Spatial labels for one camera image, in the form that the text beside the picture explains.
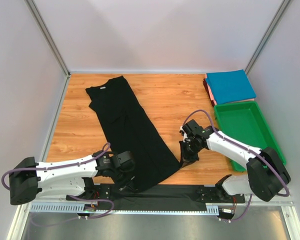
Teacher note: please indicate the black t-shirt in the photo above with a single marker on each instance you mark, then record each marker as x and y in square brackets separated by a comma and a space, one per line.
[127, 127]

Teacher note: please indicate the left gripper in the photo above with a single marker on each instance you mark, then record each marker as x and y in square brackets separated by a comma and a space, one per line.
[126, 182]

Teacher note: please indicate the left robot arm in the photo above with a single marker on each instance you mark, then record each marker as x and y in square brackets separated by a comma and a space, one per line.
[31, 180]

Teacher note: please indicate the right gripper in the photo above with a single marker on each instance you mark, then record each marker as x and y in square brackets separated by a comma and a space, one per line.
[187, 153]

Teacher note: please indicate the left aluminium frame post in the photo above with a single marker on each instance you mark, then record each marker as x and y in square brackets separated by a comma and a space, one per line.
[34, 10]

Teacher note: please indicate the right aluminium frame post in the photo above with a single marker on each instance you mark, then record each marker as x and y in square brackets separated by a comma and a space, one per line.
[275, 21]

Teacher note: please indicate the dark red folded t-shirt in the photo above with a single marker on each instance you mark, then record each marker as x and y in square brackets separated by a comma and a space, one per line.
[205, 85]

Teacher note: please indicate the slotted cable duct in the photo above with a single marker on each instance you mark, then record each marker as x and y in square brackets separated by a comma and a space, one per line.
[81, 208]

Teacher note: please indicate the pink folded t-shirt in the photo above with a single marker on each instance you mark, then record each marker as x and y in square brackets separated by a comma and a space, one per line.
[214, 102]

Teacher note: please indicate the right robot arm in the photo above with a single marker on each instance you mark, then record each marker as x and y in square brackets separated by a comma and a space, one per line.
[265, 175]

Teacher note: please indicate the aluminium frame post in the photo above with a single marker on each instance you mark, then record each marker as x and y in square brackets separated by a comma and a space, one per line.
[34, 10]
[275, 21]

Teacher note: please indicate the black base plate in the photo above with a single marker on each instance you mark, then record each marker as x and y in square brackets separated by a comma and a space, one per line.
[163, 197]

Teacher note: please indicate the green plastic tray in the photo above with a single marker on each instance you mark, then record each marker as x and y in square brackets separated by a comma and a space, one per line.
[244, 121]

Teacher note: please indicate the blue folded t-shirt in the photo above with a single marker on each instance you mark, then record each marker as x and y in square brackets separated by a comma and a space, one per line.
[230, 86]

